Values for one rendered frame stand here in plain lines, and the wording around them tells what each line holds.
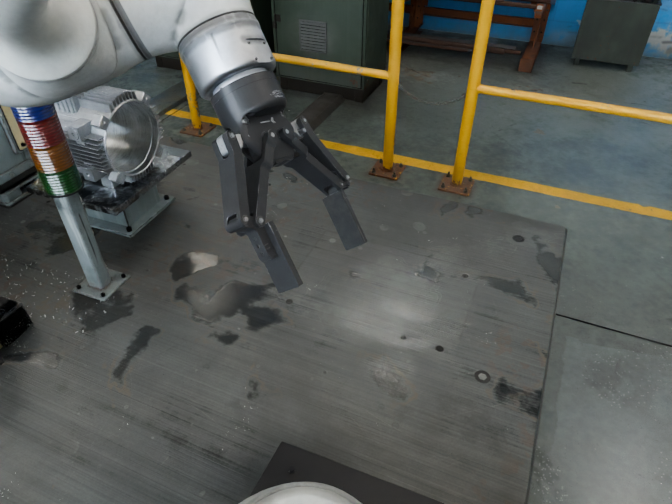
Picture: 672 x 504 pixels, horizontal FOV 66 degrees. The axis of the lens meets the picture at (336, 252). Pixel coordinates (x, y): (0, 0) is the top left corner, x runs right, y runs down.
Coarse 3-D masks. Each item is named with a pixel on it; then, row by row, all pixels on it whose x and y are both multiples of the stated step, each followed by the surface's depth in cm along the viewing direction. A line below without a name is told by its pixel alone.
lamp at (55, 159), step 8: (64, 144) 84; (32, 152) 82; (40, 152) 82; (48, 152) 82; (56, 152) 83; (64, 152) 84; (40, 160) 83; (48, 160) 83; (56, 160) 84; (64, 160) 85; (72, 160) 87; (40, 168) 84; (48, 168) 84; (56, 168) 84; (64, 168) 85
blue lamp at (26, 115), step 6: (12, 108) 78; (18, 108) 77; (24, 108) 77; (30, 108) 78; (36, 108) 78; (42, 108) 79; (48, 108) 80; (54, 108) 81; (18, 114) 78; (24, 114) 78; (30, 114) 78; (36, 114) 78; (42, 114) 79; (48, 114) 80; (18, 120) 79; (24, 120) 79; (30, 120) 79; (36, 120) 79; (42, 120) 80
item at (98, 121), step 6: (138, 96) 107; (144, 96) 107; (150, 96) 109; (144, 102) 107; (96, 114) 98; (96, 120) 98; (102, 120) 98; (108, 120) 100; (96, 126) 98; (102, 126) 99; (162, 150) 116; (156, 156) 115; (114, 174) 106; (120, 174) 106; (114, 180) 106; (120, 180) 107
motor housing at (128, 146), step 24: (96, 96) 102; (120, 96) 102; (72, 120) 102; (120, 120) 116; (144, 120) 113; (72, 144) 102; (96, 144) 99; (120, 144) 117; (144, 144) 115; (120, 168) 112; (144, 168) 112
